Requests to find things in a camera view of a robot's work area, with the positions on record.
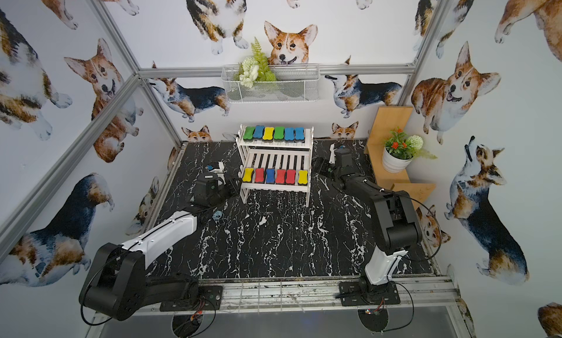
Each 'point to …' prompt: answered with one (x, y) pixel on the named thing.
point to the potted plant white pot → (399, 150)
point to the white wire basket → (294, 83)
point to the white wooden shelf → (274, 165)
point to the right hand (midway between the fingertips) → (323, 157)
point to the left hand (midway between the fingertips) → (241, 175)
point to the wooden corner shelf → (388, 118)
